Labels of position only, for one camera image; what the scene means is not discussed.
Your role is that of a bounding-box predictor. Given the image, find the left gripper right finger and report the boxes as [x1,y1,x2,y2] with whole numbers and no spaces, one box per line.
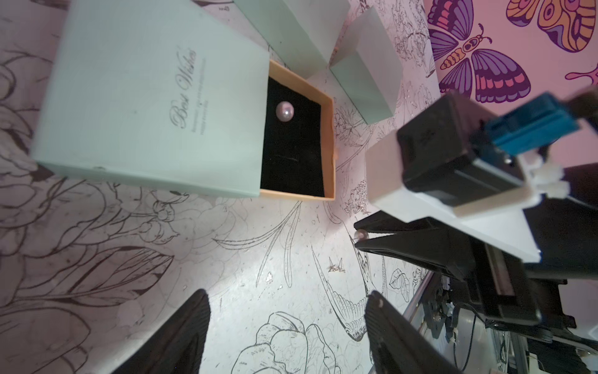
[364,291,459,374]

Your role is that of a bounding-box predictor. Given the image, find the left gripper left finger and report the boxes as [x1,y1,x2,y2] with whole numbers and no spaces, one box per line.
[114,289,210,373]

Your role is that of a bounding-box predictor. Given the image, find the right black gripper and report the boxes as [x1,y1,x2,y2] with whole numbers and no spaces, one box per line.
[354,164,597,346]

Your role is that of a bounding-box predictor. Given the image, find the pearl earring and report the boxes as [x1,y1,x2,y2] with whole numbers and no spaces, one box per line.
[355,229,369,242]
[276,101,295,122]

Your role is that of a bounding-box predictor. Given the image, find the mint jewelry box right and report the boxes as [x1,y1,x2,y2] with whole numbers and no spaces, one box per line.
[330,8,403,125]

